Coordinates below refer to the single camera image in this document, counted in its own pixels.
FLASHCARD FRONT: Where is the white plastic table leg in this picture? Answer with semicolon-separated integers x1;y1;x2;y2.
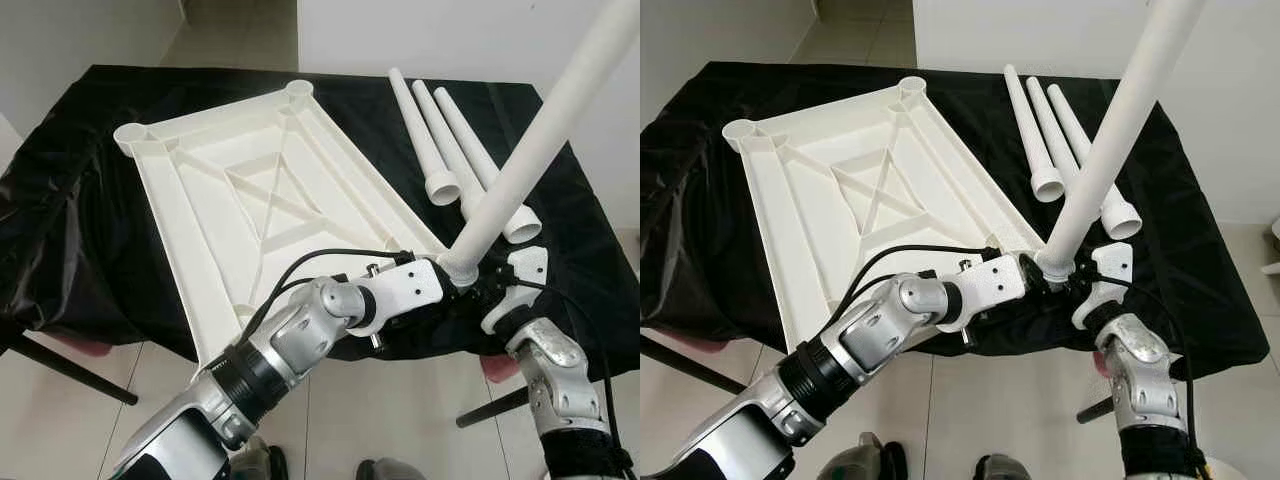
1035;0;1206;283
388;68;463;206
437;0;641;291
433;88;543;244
1027;77;1086;193
1047;85;1143;241
412;80;491;216
1003;65;1066;203

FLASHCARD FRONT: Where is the white plastic table top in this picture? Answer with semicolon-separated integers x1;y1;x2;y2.
722;77;1051;353
113;80;453;369

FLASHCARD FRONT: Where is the grey right robot foot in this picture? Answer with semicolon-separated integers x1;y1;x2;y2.
972;455;1041;480
357;458;426;480

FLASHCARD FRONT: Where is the grey robot foot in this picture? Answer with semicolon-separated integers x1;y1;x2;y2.
230;435;291;480
820;432;909;480
357;458;426;480
972;455;1041;480

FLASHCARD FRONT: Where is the grey left robot foot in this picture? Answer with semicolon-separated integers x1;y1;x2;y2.
230;435;291;480
820;432;909;480

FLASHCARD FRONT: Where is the black table cloth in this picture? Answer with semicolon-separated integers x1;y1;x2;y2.
640;62;1269;379
0;65;641;381

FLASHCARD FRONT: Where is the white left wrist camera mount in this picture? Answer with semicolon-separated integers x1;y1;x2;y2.
950;253;1029;331
365;258;446;336

